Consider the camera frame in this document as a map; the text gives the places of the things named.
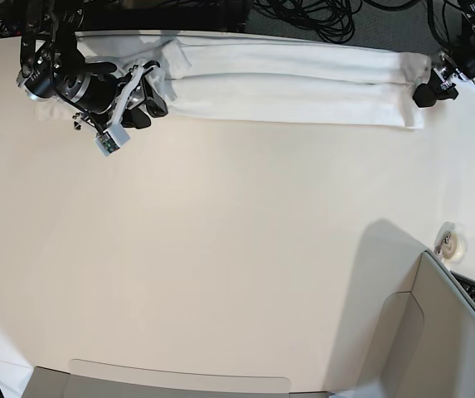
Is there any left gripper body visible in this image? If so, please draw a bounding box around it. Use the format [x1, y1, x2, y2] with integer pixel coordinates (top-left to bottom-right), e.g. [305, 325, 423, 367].
[429, 51, 475, 102]

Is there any white tape roll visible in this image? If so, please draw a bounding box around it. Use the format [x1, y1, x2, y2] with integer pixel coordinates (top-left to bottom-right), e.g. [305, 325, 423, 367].
[434, 221, 468, 268]

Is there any black cable pile floor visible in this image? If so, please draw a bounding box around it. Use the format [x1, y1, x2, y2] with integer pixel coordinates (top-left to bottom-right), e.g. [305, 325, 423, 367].
[253, 0, 358, 45]

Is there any beige cardboard box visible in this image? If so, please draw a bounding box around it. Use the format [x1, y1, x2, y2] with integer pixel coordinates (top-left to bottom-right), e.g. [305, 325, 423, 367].
[330, 250, 475, 398]
[22, 359, 333, 397]

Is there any beige cardboard box bottom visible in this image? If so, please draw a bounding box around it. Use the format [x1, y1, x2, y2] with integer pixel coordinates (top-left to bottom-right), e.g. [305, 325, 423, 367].
[22, 359, 333, 397]

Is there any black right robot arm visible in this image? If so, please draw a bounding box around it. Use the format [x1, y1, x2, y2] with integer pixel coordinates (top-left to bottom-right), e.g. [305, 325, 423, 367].
[17, 1, 168, 136]

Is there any white printed t-shirt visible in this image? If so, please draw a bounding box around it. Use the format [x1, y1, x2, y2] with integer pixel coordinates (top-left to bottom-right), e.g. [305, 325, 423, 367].
[33, 32, 433, 132]

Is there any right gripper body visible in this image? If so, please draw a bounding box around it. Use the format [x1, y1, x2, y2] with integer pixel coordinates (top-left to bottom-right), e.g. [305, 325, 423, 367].
[52, 61, 158, 133]

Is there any beige cardboard box right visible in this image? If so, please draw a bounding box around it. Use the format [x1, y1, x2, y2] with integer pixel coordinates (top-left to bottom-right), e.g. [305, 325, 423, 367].
[330, 250, 475, 398]

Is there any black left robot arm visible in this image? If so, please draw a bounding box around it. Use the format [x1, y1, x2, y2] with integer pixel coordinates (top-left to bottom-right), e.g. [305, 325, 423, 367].
[412, 1, 475, 109]

